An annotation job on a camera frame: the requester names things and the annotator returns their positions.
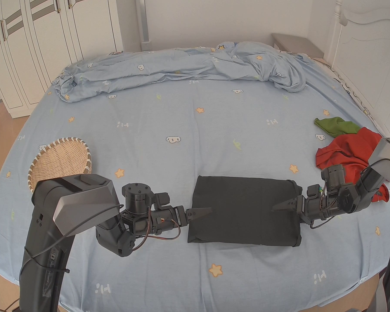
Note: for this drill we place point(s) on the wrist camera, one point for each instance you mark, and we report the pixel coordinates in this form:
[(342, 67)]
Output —
[(314, 191), (161, 199)]

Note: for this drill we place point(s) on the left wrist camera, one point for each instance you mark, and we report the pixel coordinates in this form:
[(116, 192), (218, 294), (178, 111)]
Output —
[(161, 199)]

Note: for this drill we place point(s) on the white wall pipe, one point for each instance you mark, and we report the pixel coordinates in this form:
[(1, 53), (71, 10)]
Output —
[(142, 11)]

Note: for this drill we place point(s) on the pale blue quilt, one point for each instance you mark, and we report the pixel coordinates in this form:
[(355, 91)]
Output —
[(169, 67)]

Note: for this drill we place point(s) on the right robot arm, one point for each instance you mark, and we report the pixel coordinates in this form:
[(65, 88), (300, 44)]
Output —
[(370, 180)]

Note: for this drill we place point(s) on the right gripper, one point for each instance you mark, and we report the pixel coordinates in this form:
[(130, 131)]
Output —
[(315, 210)]

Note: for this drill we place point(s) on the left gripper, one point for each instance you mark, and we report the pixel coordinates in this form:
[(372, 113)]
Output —
[(164, 221)]

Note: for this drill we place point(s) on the grey bedside table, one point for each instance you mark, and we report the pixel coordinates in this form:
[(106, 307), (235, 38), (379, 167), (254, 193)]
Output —
[(295, 42)]

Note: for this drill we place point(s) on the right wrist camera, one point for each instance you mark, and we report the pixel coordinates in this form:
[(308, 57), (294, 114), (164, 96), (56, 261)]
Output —
[(314, 191)]

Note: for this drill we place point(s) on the white wardrobe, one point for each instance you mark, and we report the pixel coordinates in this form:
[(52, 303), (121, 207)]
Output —
[(52, 28)]

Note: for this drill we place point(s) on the round woven basket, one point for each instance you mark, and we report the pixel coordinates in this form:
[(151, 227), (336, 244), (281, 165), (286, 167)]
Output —
[(61, 161)]

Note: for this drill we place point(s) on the black button shirt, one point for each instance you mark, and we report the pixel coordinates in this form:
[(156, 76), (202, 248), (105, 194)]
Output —
[(247, 210)]

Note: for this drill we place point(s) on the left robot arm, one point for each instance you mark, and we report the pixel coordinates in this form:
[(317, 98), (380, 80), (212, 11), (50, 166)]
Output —
[(52, 206)]

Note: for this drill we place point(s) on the green garment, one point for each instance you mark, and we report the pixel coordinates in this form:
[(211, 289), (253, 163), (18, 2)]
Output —
[(337, 124)]

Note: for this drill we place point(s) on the bed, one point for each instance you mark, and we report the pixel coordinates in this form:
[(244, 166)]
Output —
[(195, 115)]

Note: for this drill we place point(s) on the red polo shirt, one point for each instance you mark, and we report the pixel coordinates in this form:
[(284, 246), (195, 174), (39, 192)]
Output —
[(347, 151)]

